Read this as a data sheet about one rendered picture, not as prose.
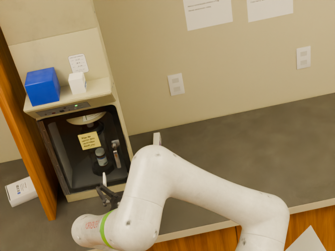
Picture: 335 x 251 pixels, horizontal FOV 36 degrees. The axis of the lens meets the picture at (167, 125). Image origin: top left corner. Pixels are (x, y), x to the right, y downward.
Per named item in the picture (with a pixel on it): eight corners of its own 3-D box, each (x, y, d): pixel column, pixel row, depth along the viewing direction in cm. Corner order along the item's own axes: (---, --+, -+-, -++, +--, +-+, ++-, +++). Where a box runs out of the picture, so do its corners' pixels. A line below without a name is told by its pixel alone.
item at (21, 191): (7, 192, 236) (4, 186, 234) (41, 179, 240) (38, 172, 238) (12, 207, 227) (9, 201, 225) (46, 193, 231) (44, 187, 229)
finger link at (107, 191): (121, 202, 191) (118, 204, 190) (103, 189, 198) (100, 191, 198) (119, 194, 189) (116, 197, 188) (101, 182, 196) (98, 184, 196)
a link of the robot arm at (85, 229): (133, 254, 141) (143, 214, 145) (95, 244, 137) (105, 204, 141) (95, 251, 174) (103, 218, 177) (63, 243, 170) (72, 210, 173)
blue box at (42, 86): (34, 92, 190) (26, 71, 185) (61, 87, 190) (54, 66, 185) (32, 107, 182) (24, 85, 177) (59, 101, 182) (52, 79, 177)
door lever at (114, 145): (121, 160, 213) (115, 161, 213) (117, 142, 207) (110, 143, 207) (122, 168, 208) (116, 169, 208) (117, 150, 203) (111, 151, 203)
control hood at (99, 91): (34, 115, 197) (25, 93, 191) (116, 98, 197) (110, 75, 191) (31, 132, 187) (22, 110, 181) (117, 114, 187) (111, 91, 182)
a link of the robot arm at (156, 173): (302, 200, 152) (152, 133, 130) (292, 255, 147) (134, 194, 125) (272, 202, 163) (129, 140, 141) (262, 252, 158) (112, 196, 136)
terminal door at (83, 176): (66, 194, 220) (38, 119, 197) (135, 180, 221) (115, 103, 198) (66, 195, 220) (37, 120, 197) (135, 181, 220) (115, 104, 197)
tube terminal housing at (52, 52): (69, 167, 244) (15, 18, 200) (135, 153, 244) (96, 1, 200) (67, 202, 224) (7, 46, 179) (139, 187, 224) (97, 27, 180)
